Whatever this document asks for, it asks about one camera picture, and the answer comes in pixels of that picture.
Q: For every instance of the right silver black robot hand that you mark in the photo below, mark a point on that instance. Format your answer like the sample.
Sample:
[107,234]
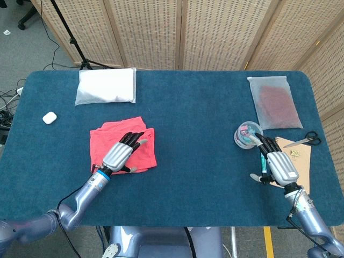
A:
[283,168]

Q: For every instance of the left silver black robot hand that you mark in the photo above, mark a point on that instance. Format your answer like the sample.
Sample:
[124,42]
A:
[118,157]

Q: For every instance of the coral red t-shirt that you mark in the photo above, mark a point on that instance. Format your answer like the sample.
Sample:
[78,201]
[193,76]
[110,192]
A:
[107,137]

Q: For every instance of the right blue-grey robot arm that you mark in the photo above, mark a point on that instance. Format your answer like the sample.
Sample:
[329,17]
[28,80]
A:
[311,220]

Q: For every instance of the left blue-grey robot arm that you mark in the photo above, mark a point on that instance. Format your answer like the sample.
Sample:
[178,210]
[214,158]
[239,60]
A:
[86,190]

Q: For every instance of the brown spiral notebook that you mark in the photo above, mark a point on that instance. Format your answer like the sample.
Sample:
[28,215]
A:
[301,166]

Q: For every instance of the gold binder clip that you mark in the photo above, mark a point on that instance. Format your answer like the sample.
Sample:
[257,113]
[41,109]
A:
[294,153]

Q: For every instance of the green glue stick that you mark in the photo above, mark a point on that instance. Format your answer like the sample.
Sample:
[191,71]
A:
[263,164]

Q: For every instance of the clear tub of binder clips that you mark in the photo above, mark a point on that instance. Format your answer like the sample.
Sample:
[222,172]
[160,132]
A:
[242,139]

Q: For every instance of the clear plastic bag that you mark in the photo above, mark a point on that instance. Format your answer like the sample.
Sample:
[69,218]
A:
[274,104]

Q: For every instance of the white garment in plastic bag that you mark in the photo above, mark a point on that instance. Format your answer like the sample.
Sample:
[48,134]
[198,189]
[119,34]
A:
[104,86]

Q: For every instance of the yellow floor tape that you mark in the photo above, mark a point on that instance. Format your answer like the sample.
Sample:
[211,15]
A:
[268,242]

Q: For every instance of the blue table cover cloth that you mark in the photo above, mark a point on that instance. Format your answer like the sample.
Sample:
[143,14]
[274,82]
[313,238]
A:
[188,121]

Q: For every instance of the white earbuds case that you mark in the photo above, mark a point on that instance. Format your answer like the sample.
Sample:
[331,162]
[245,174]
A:
[49,118]

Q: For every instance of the white table leg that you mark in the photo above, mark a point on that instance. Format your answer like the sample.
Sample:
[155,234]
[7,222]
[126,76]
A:
[234,242]

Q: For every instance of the blue-grey robot torso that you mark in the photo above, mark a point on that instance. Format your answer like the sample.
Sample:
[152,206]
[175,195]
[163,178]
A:
[161,242]

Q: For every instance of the white power strip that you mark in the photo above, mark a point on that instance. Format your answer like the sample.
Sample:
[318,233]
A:
[20,90]

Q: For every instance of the black tripod stand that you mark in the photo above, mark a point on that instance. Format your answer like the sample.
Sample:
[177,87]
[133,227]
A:
[72,41]

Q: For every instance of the woven wooden folding screen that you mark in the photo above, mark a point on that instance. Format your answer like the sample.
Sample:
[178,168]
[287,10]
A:
[150,32]

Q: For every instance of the black office chair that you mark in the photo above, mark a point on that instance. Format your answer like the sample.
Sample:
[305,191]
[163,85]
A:
[27,17]

